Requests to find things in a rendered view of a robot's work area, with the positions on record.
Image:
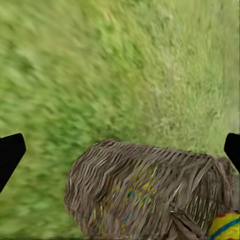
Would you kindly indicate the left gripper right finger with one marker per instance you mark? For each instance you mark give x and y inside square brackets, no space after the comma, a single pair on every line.
[232,149]

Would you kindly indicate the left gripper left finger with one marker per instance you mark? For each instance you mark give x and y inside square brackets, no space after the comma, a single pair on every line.
[12,149]

